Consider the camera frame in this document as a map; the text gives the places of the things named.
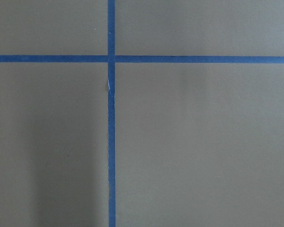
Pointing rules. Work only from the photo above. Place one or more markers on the vertical blue tape strip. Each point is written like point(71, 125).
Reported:
point(111, 111)

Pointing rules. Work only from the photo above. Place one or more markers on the horizontal blue tape strip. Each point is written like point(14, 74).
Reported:
point(142, 59)

